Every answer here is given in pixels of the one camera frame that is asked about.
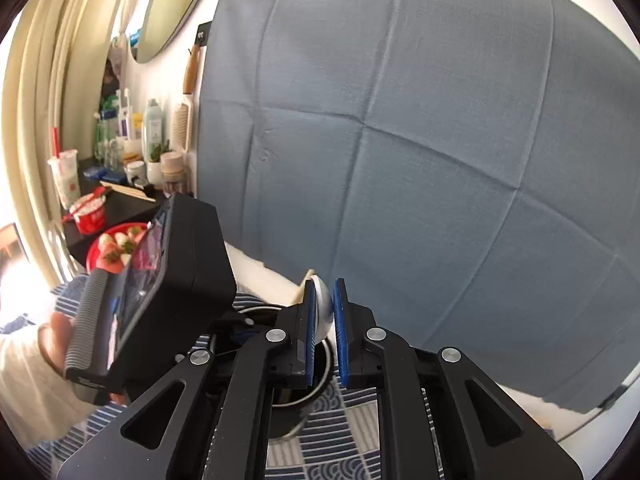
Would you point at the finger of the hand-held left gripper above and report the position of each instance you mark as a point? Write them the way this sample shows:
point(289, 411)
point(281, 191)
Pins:
point(240, 332)

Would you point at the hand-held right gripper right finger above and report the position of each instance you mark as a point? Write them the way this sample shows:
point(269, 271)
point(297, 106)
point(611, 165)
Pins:
point(340, 330)

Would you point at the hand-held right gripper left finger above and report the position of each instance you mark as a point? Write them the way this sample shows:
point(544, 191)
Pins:
point(310, 340)

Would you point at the large white ceramic spoon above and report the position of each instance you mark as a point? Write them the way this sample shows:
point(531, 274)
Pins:
point(324, 310)

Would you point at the black cylindrical utensil holder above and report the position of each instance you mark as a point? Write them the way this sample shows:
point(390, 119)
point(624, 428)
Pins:
point(290, 420)

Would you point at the person's left forearm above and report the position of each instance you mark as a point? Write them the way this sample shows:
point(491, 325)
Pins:
point(30, 400)

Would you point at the person's left hand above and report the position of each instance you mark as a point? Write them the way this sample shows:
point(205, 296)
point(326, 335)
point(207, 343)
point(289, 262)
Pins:
point(55, 340)

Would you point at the pile of mixed fruit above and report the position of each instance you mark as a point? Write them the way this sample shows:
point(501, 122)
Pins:
point(117, 247)

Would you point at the black side table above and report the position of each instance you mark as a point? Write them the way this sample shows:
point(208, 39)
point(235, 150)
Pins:
point(130, 212)

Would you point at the blue white patterned tablecloth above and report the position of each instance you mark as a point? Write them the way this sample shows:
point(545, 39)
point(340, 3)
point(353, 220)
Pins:
point(350, 425)

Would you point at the red fruit basket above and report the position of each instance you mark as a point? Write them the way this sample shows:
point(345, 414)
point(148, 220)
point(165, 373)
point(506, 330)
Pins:
point(95, 255)

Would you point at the stacked small jars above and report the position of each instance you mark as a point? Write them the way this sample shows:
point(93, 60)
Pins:
point(174, 172)

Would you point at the small potted plant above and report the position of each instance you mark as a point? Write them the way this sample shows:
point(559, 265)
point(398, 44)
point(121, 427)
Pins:
point(156, 172)

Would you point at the red instant noodle cup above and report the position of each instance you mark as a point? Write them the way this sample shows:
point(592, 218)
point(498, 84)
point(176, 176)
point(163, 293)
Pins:
point(90, 217)

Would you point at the pale green spray bottle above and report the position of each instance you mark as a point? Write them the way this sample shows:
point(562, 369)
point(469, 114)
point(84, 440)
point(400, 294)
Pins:
point(153, 130)

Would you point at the wooden hairbrush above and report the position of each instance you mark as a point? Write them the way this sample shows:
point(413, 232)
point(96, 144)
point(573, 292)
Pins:
point(181, 125)

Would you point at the white drink cup red straw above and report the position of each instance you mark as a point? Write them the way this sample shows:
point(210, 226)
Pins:
point(67, 180)

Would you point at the grey-blue backdrop cloth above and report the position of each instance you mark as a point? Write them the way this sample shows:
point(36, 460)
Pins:
point(425, 160)

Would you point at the cream curtain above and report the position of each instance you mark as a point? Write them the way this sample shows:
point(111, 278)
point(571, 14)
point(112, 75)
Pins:
point(40, 110)

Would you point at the black wall hook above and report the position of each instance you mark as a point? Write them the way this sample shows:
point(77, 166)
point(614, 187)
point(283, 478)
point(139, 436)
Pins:
point(204, 34)

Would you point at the round wall mirror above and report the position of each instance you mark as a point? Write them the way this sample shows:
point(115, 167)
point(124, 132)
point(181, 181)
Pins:
point(170, 10)

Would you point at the wall socket plug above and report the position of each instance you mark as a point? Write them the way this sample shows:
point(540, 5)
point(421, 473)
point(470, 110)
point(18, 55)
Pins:
point(611, 397)

